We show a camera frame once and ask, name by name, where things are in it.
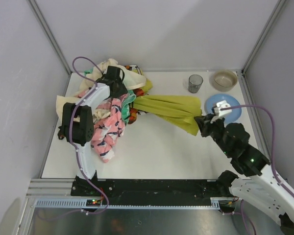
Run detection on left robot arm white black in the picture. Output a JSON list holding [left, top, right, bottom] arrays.
[[57, 66, 127, 180]]

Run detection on light blue plate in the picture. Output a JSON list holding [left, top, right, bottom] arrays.
[[204, 94, 242, 124]]

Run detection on pink patterned cloth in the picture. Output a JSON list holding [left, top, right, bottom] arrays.
[[91, 94, 127, 163]]

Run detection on orange black patterned cloth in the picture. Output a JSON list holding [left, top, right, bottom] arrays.
[[123, 65, 150, 124]]

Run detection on cream yellow cloth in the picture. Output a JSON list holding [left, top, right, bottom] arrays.
[[56, 58, 152, 122]]

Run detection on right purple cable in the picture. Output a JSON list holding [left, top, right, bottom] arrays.
[[225, 104, 294, 235]]

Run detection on grey cable duct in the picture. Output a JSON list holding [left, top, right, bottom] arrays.
[[34, 198, 224, 210]]

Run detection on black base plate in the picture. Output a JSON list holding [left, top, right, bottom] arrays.
[[71, 178, 233, 206]]

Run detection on dark glass cup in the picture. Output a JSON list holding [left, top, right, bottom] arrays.
[[188, 74, 203, 94]]

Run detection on beige ceramic bowl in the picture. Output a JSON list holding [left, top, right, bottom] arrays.
[[212, 70, 238, 92]]

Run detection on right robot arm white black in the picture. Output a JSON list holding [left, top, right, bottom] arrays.
[[195, 114, 294, 235]]

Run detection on mint green cloth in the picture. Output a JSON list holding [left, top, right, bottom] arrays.
[[83, 72, 136, 122]]

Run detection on yellow green cloth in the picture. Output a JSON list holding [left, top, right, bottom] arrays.
[[133, 79, 202, 136]]

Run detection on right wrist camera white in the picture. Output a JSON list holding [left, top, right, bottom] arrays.
[[211, 100, 232, 123]]

